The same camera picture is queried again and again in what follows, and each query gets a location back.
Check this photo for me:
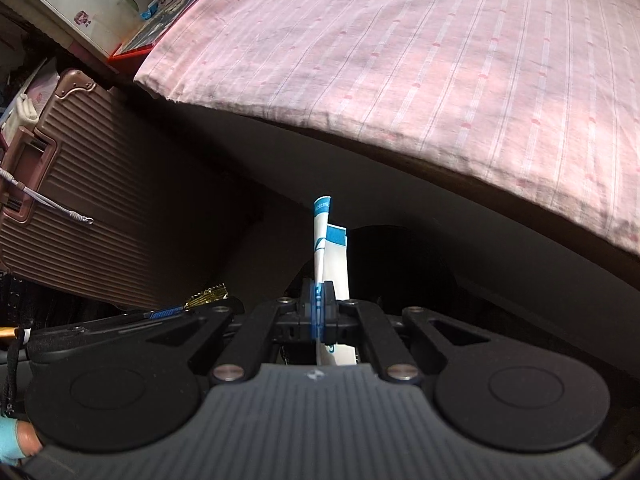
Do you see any blue white paper box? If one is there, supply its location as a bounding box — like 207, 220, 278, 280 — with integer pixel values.
311, 196, 357, 365

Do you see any left hand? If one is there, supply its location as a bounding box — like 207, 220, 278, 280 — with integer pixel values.
0, 417, 42, 466

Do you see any small blue wrapper strip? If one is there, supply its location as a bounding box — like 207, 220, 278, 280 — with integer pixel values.
143, 307, 183, 320

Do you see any pink ribbed suitcase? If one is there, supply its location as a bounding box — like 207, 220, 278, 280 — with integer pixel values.
1, 70, 170, 308

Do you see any pink striped tablecloth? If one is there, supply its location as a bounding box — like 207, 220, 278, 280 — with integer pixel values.
134, 0, 639, 252

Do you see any magazine stack on left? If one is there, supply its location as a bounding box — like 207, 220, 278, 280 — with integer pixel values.
114, 0, 198, 56

